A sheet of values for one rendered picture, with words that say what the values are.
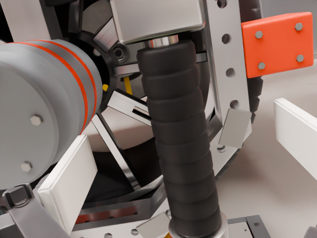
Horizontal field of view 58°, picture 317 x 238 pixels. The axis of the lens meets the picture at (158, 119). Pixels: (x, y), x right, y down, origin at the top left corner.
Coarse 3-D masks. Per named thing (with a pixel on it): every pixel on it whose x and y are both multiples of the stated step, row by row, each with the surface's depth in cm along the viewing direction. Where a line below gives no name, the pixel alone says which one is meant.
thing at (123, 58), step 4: (116, 44) 83; (120, 44) 83; (116, 48) 84; (120, 48) 84; (124, 48) 84; (116, 52) 84; (120, 52) 84; (124, 52) 86; (128, 52) 84; (120, 56) 85; (124, 56) 84; (128, 56) 85; (120, 60) 85; (124, 60) 85
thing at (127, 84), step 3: (126, 78) 92; (126, 81) 92; (126, 84) 92; (129, 84) 92; (102, 87) 93; (105, 87) 93; (126, 87) 93; (129, 87) 93; (105, 90) 93; (126, 90) 93; (129, 90) 93; (129, 93) 93
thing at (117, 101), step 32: (64, 32) 47; (192, 32) 63; (96, 64) 52; (128, 64) 48; (128, 96) 50; (96, 128) 52; (96, 160) 72; (128, 160) 56; (96, 192) 58; (128, 192) 55
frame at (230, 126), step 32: (224, 0) 39; (224, 32) 37; (224, 64) 38; (224, 96) 39; (224, 128) 40; (224, 160) 42; (0, 192) 50; (160, 192) 49; (96, 224) 47; (128, 224) 46; (160, 224) 46
